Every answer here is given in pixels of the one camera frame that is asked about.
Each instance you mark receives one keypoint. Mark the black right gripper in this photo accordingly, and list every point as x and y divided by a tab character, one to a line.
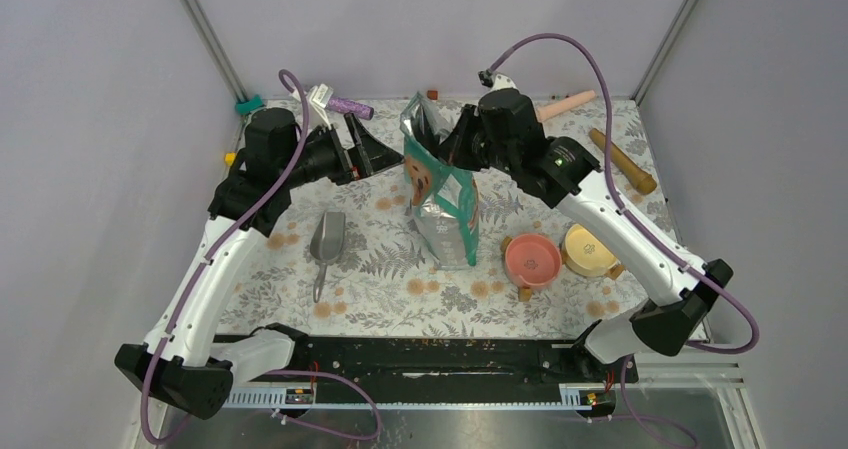
454	146

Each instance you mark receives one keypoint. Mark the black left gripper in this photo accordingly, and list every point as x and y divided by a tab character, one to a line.
365	158

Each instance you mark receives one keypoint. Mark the green dog food bag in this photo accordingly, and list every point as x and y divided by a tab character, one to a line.
444	200

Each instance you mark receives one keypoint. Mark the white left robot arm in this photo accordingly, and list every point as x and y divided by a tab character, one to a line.
179	362

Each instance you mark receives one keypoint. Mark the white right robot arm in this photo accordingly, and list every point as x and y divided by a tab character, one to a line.
502	132

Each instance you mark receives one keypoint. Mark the pink pet bowl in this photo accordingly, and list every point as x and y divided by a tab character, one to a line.
531	260

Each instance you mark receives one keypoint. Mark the yellow pet bowl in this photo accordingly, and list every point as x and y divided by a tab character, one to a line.
585	255

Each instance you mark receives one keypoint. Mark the purple glitter microphone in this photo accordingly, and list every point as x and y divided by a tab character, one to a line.
323	96

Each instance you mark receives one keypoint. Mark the pink toy stick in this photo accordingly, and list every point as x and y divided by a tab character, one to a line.
559	107

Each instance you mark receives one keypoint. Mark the grey plastic scoop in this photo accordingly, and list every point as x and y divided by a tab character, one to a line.
326	246

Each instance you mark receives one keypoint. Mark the floral table mat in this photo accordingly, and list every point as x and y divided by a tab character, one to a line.
387	283

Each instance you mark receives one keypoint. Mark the teal clip in corner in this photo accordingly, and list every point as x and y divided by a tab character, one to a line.
246	107

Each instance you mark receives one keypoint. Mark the brown wooden rolling pin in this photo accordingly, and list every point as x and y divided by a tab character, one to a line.
639	180

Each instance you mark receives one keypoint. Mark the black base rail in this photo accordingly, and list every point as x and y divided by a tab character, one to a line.
429	371

